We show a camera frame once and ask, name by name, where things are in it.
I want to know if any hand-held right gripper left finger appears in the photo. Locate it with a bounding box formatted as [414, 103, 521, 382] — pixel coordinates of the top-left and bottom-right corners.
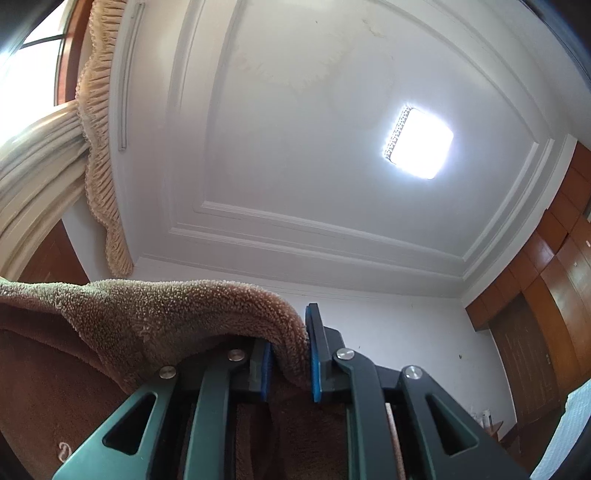
[52, 339, 273, 480]

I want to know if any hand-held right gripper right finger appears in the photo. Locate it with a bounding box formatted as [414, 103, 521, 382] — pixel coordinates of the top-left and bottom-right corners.
[305, 303, 529, 480]

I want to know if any brown fleece garment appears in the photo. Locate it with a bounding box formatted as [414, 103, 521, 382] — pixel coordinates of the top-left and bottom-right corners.
[0, 277, 407, 480]

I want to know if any square ceiling light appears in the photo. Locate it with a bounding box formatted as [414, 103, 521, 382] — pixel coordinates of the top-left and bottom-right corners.
[382, 105, 454, 181]

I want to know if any wooden wardrobe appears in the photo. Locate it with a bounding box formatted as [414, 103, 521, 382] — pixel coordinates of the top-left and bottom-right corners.
[465, 141, 591, 444]

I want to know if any white bedding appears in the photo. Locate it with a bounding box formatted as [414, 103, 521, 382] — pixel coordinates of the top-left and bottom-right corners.
[531, 378, 591, 480]

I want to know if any pleated peach curtain valance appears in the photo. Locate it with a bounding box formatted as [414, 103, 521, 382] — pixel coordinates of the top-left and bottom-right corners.
[75, 0, 134, 278]

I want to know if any cream curtain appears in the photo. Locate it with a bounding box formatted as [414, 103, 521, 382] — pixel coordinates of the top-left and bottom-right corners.
[0, 99, 90, 282]

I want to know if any white curtain track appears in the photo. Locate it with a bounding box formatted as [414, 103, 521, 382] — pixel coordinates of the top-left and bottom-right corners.
[117, 2, 146, 152]

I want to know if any wooden framed window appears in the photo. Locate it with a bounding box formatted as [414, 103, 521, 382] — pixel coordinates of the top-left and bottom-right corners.
[0, 0, 79, 153]

